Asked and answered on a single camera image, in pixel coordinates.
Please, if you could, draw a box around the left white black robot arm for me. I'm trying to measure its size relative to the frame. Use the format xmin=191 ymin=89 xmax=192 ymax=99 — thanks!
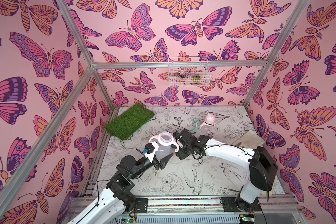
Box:
xmin=68 ymin=153 xmax=174 ymax=224

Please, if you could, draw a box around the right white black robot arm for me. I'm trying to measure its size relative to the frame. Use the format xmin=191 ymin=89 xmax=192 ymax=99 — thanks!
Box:
xmin=173 ymin=129 xmax=278 ymax=204

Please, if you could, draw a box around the white wire basket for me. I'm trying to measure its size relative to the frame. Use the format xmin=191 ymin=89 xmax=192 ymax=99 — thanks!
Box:
xmin=167 ymin=61 xmax=211 ymax=88

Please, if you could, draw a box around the green artificial grass mat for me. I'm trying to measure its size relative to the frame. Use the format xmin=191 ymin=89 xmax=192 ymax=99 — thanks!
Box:
xmin=105 ymin=104 xmax=155 ymax=141

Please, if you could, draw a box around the clear baby bottle body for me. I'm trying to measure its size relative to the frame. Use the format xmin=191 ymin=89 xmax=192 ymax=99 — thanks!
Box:
xmin=200 ymin=125 xmax=212 ymax=135

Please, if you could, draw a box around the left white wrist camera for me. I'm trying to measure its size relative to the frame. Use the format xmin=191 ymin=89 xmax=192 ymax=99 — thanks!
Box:
xmin=142 ymin=141 xmax=159 ymax=163

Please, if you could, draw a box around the teal bottle handle ring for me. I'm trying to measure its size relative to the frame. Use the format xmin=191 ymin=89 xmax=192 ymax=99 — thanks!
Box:
xmin=189 ymin=118 xmax=201 ymax=134

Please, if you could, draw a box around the pink bottle handle ring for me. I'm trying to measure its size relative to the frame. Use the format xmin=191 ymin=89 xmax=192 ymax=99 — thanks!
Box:
xmin=149 ymin=133 xmax=180 ymax=153

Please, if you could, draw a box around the beige work glove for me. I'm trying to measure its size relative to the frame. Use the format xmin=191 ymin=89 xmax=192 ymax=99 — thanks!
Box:
xmin=233 ymin=130 xmax=265 ymax=149

